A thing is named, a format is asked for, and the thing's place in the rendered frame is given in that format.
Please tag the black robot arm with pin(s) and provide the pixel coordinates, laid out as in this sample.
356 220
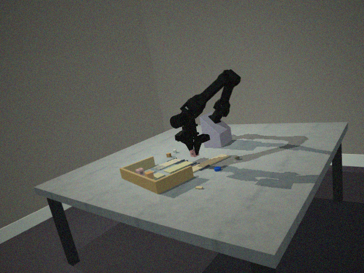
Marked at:
228 79

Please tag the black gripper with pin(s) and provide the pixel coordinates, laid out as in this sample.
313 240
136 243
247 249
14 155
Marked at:
198 140

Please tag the tan open wooden box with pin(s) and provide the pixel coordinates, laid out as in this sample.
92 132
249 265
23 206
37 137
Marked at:
156 173

